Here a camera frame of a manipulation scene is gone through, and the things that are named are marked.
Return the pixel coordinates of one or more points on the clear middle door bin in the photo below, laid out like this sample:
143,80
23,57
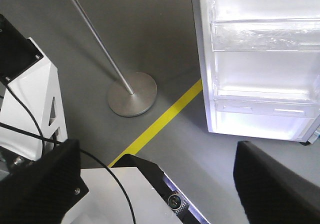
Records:
263,34

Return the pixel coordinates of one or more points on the fridge door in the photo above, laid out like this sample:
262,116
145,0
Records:
261,65

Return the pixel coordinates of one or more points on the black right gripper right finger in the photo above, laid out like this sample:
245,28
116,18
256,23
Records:
271,193

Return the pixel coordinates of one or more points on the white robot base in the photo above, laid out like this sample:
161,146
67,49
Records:
32,124

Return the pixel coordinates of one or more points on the clear lower door bin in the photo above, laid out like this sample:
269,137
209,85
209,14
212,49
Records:
280,97

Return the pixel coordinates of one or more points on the silver floor lamp stand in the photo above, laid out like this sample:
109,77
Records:
131,95

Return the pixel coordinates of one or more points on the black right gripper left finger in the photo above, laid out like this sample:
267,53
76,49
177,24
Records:
44,191

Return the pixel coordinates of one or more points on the clear door bin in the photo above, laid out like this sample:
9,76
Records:
280,97
263,34

